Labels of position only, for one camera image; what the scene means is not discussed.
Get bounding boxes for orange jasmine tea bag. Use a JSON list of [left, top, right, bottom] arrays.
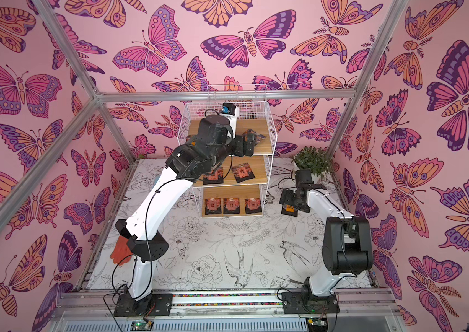
[[279, 190, 298, 217], [247, 129, 266, 146]]

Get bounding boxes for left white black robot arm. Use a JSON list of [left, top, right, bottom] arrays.
[[115, 114, 256, 315]]

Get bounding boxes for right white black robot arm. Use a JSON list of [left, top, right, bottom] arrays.
[[279, 169, 374, 314]]

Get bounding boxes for right middle-shelf black tea bag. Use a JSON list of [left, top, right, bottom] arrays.
[[231, 163, 255, 183]]

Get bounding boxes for middle-shelf black tea bag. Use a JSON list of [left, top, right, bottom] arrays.
[[203, 167, 224, 185], [231, 163, 255, 183]]

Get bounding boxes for middle wooden shelf board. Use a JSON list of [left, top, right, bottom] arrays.
[[194, 156, 269, 188]]

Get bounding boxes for wooden shelf board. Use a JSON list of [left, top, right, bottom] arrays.
[[178, 118, 273, 156], [194, 156, 269, 188], [198, 185, 265, 218]]

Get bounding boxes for top wooden shelf board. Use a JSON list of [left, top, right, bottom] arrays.
[[178, 118, 273, 156]]

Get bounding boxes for left middle-shelf black tea bag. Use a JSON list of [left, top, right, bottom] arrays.
[[203, 167, 224, 185]]

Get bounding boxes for bottom wooden shelf board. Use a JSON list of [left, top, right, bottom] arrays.
[[198, 185, 265, 218]]

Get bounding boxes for right bottom-shelf black tea bag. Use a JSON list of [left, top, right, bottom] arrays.
[[245, 198, 262, 214]]

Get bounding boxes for bottom-shelf black tea bag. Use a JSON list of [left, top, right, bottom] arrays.
[[223, 198, 241, 215], [204, 197, 222, 216], [245, 198, 262, 214]]

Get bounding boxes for middle bottom-shelf black tea bag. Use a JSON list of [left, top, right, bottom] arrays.
[[223, 198, 241, 215]]

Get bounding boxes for left bottom-shelf black tea bag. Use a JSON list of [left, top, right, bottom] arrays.
[[204, 197, 222, 216]]

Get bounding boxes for green potted plant white pot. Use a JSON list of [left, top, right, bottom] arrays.
[[293, 146, 333, 183]]

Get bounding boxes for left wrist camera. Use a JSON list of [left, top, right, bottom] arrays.
[[221, 102, 240, 134]]

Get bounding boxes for white wire shelf rack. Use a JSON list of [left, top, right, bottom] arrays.
[[178, 90, 277, 218]]

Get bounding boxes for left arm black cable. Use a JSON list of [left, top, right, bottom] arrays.
[[102, 108, 235, 332]]

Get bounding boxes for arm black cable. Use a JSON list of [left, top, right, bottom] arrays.
[[275, 176, 360, 332], [102, 108, 235, 332]]

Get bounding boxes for aluminium frame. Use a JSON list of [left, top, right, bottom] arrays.
[[0, 0, 410, 271]]

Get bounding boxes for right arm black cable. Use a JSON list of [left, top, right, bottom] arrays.
[[275, 176, 360, 332]]

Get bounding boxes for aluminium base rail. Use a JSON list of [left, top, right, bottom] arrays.
[[45, 289, 407, 331]]

